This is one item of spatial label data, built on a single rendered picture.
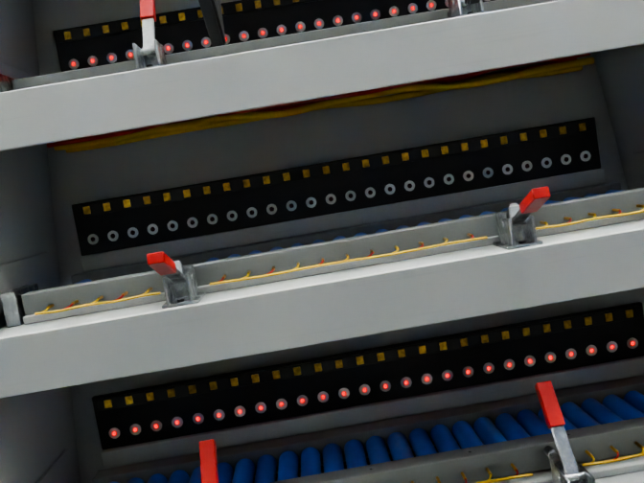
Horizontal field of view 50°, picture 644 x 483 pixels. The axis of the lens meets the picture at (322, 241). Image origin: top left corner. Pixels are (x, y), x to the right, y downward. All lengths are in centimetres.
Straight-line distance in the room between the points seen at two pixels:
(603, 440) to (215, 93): 42
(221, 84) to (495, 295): 27
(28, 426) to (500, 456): 40
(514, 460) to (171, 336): 29
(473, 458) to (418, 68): 32
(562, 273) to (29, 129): 43
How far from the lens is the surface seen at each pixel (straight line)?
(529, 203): 50
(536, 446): 61
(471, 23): 60
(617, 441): 63
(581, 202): 61
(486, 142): 73
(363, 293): 52
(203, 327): 53
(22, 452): 65
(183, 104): 58
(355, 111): 77
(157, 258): 48
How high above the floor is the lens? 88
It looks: 11 degrees up
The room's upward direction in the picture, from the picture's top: 10 degrees counter-clockwise
